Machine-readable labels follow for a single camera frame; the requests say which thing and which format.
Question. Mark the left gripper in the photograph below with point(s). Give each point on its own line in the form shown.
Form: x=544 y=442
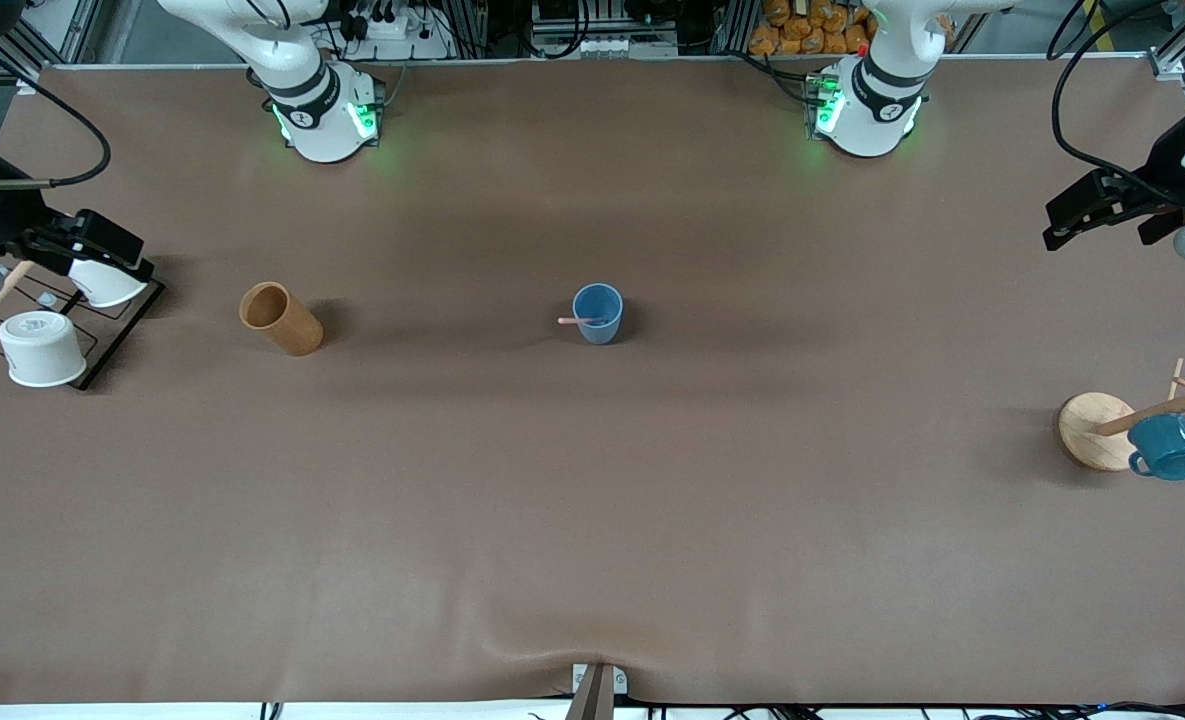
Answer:
x=1164 y=171

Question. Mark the pink chopstick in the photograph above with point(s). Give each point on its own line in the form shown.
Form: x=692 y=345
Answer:
x=577 y=321

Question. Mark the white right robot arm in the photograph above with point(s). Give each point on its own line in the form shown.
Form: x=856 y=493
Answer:
x=312 y=100

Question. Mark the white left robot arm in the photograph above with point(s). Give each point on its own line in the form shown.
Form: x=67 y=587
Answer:
x=882 y=90

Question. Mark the bamboo cylinder chopstick holder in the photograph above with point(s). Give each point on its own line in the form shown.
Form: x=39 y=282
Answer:
x=297 y=330

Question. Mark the wooden mug tree stand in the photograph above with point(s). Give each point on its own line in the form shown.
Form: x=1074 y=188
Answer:
x=1092 y=430

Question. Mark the orange snack bag pile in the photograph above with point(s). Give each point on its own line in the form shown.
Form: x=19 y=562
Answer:
x=802 y=30

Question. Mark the white power strip with plugs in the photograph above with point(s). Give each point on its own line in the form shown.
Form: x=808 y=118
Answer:
x=392 y=28

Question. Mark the white socket strip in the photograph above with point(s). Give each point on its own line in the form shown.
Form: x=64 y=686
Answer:
x=627 y=47

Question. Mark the brown table cover sheet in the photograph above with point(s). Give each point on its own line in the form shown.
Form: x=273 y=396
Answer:
x=592 y=500

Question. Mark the metal clamp bracket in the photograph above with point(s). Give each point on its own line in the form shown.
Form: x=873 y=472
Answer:
x=597 y=690

